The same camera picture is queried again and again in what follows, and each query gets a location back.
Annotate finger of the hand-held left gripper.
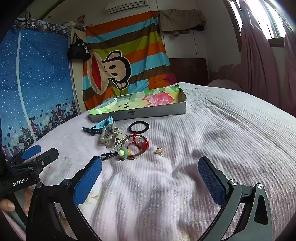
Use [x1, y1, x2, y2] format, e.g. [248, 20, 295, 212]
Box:
[7, 145, 42, 168]
[17, 148, 60, 176]

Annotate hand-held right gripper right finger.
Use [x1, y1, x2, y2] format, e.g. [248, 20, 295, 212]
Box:
[198, 156, 273, 241]

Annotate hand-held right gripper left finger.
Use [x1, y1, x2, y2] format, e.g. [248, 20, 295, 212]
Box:
[26, 156, 103, 241]

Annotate green mushroom keychain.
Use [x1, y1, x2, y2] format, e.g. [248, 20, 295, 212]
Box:
[100, 146, 133, 162]

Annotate beige hair claw clip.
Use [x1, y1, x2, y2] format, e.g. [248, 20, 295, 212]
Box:
[99, 122, 125, 149]

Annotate brown ring bracelet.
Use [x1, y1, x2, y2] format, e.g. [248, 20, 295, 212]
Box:
[120, 136, 148, 161]

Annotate light blue smartwatch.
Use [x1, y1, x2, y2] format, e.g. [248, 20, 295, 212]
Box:
[83, 116, 114, 136]

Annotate black hair tie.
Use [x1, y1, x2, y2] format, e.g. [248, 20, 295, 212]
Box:
[129, 120, 149, 133]

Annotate red braided bracelet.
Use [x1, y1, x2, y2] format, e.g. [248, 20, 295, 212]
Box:
[131, 133, 150, 149]

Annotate cardboard box with colourful lining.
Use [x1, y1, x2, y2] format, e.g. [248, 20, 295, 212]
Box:
[89, 83, 186, 123]

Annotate person's left hand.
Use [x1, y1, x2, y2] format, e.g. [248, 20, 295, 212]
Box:
[0, 187, 35, 215]

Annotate blue dotted fabric wardrobe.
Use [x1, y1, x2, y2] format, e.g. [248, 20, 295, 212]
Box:
[0, 20, 80, 160]

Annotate pink pillow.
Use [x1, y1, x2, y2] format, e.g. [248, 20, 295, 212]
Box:
[207, 79, 243, 92]

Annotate black tote bag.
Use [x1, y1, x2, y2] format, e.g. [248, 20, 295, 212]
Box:
[67, 32, 91, 61]

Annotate dark wooden headboard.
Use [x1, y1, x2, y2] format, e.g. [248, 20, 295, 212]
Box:
[169, 58, 208, 84]

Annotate pink curtain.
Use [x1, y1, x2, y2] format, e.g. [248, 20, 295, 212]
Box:
[238, 0, 296, 114]

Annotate striped monkey print blanket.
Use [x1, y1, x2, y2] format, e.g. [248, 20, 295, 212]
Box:
[82, 10, 177, 112]

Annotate olive hanging cloth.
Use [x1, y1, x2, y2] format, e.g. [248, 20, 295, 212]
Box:
[158, 9, 206, 35]

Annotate white air conditioner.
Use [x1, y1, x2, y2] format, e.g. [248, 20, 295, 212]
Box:
[104, 0, 148, 13]

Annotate window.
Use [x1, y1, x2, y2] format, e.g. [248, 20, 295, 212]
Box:
[228, 0, 288, 47]

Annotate white chain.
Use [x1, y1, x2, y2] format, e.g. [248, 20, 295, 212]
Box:
[110, 137, 126, 153]

